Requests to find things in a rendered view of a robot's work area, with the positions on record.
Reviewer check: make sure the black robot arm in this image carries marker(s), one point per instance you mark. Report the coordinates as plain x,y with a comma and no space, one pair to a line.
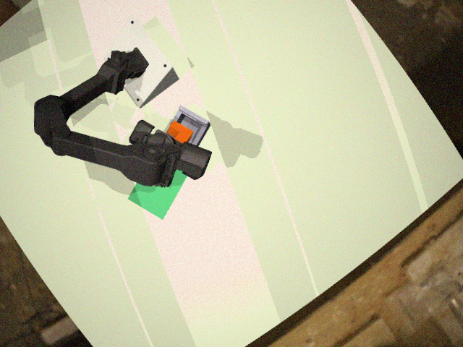
153,160

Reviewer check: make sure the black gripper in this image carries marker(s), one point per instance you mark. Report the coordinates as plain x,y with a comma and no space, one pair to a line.
147,127

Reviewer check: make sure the orange block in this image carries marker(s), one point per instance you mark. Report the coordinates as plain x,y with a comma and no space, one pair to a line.
180,132

